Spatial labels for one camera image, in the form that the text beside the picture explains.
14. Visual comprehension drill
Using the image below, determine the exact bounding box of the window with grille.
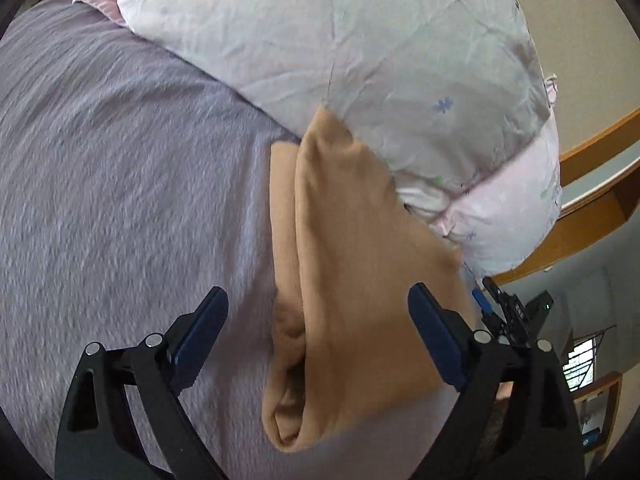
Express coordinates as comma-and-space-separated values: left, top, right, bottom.
562, 339, 597, 392

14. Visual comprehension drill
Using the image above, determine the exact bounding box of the tan garment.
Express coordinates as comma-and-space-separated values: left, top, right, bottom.
262, 107, 482, 454

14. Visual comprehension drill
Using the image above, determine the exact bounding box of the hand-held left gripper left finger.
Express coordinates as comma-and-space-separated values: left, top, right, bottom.
54, 286, 231, 480

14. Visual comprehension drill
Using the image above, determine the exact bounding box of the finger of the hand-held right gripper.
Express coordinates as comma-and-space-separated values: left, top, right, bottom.
472, 276, 506, 333

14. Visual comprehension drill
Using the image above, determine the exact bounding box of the white floral quilt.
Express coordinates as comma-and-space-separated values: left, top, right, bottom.
72, 0, 564, 279

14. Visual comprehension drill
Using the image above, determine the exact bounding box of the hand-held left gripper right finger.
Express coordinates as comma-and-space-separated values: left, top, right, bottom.
407, 282, 587, 480

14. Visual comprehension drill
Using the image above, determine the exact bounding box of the wooden framed shelf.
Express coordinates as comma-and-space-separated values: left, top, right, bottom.
570, 372, 624, 457

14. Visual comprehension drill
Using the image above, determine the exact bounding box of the purple bed sheet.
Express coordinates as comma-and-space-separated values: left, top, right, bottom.
0, 0, 481, 480

